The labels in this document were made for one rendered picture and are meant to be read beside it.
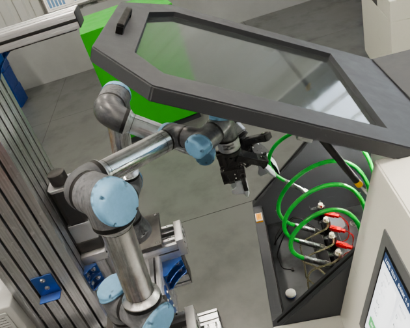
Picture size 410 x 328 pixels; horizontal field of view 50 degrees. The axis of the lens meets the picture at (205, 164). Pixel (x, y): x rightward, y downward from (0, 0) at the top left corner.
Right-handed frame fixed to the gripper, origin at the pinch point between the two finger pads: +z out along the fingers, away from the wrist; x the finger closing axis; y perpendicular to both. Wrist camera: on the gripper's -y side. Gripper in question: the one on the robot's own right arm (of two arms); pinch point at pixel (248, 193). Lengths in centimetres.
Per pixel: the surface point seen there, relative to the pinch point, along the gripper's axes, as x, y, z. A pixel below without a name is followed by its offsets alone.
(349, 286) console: 38.5, -24.2, 12.5
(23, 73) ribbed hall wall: -601, 360, 98
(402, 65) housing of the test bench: -22, -63, -24
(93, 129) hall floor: -367, 191, 126
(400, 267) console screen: 61, -31, -18
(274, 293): 20.7, -0.9, 30.7
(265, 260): 4.1, -0.1, 30.7
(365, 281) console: 47, -27, 2
